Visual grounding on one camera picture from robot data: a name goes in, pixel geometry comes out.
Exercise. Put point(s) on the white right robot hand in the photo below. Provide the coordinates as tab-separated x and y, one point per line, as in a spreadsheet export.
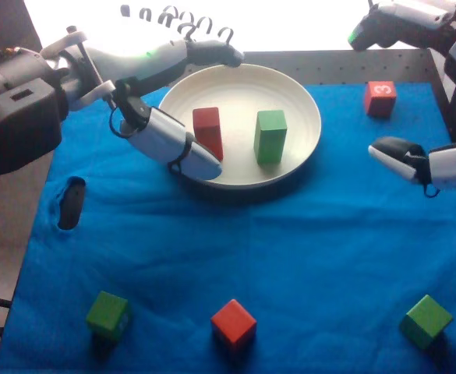
403	19

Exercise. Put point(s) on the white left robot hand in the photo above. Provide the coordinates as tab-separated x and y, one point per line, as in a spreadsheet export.
134	62

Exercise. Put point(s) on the red block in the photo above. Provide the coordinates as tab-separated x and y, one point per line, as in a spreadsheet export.
208	128

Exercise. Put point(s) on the green rectangular block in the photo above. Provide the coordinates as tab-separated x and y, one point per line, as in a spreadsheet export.
270	136

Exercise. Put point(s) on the white round plate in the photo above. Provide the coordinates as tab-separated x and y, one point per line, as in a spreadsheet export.
235	89

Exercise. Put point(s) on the red cube with white three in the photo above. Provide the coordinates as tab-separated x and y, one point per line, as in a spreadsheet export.
380	97

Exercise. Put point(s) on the blue cloth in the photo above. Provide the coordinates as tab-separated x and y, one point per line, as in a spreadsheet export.
251	253

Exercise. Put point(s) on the green cube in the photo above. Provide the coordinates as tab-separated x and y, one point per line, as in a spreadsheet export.
425	321
107	313

